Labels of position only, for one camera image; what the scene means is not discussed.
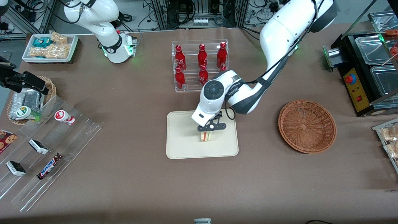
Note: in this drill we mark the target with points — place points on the triangular white bread sandwich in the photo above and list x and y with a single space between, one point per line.
206 136

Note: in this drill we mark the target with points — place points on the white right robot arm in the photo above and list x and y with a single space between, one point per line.
108 37

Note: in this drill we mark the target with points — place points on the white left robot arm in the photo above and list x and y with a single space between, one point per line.
279 34

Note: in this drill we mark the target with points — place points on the cream rectangular serving tray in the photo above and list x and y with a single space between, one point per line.
183 140

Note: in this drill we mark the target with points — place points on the light wicker basket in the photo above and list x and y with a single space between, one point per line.
51 88

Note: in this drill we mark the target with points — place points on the white rectangular snack tray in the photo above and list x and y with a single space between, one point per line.
73 46

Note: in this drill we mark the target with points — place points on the brown round wicker basket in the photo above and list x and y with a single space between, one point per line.
306 126

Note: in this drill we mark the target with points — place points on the tray of pastry bags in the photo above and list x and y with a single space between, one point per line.
377 127

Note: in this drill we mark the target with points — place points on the red cola bottle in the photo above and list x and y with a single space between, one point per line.
223 67
203 76
180 59
202 56
180 79
221 55

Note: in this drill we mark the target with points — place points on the aluminium foil food container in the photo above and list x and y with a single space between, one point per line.
28 99

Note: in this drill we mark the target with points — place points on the teal snack packet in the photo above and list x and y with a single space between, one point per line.
42 41

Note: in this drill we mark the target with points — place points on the large rice cracker pack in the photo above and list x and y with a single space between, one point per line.
49 51

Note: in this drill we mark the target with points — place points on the green yogurt drink bottle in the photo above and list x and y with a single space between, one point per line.
26 113

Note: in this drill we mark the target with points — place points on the clear acrylic bottle rack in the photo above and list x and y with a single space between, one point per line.
191 62

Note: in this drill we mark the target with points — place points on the small rice cracker bar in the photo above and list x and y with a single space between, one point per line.
59 38

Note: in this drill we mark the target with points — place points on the red chocolate chip cookie box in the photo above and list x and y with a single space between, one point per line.
6 140

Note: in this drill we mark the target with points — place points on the red capped yogurt bottle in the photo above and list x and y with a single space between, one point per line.
63 117

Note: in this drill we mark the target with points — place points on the small black white box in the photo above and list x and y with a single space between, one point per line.
15 168
38 146

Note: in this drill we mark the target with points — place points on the white power strip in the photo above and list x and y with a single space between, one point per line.
200 22

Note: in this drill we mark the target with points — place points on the grey white table edge device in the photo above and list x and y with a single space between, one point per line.
202 221

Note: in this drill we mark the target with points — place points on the clear acrylic stepped shelf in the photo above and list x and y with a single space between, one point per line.
71 137

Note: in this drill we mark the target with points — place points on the Snickers chocolate bar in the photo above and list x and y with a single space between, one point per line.
49 166

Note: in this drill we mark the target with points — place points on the black food warmer machine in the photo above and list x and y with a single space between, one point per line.
348 46

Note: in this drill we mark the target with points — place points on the steel warmer pan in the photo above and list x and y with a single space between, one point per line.
371 49
385 81

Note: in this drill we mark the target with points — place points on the wrapped cracker pack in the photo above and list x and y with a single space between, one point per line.
392 151
389 133

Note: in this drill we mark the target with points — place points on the red skewered sausage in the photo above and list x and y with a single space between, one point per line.
391 32
395 49

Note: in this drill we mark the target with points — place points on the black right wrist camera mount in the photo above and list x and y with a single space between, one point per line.
29 81

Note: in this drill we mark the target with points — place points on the aluminium frame post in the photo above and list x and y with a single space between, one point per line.
160 14
241 12

